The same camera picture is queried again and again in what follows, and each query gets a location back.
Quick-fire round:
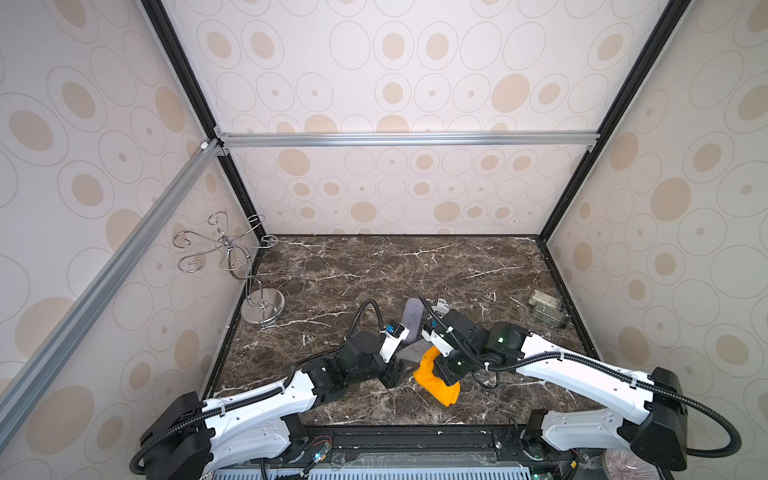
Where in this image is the orange cleaning cloth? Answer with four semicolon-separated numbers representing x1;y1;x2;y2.
413;347;461;407

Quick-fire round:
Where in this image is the lavender eyeglass case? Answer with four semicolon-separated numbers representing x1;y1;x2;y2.
401;298;424;345

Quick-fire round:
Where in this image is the grey eyeglass case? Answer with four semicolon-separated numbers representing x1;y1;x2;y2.
394;340;432;367

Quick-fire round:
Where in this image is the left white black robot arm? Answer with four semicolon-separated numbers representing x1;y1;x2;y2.
129;299;423;479

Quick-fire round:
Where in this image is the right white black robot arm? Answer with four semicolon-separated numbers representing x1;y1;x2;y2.
420;299;742;471

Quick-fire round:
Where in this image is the green clear box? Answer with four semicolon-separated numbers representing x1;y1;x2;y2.
528;290;567;328

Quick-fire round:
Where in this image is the chrome hook stand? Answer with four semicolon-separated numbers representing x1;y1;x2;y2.
172;210;286;329

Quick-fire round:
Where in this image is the pink ribbed round object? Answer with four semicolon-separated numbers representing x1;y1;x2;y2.
602;449;647;480

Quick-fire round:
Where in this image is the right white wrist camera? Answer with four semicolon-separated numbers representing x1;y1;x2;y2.
421;329;455;357

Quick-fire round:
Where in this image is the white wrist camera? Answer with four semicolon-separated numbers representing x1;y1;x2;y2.
379;322;410;363
421;329;455;357

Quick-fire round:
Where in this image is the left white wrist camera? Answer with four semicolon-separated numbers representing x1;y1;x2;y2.
379;322;410;363

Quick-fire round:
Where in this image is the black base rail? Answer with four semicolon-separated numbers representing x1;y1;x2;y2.
209;422;577;480

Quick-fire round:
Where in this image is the horizontal aluminium frame bar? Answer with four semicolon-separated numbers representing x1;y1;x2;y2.
203;130;600;151

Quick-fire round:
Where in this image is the diagonal aluminium frame bar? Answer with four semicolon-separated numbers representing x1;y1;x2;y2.
1;138;221;448

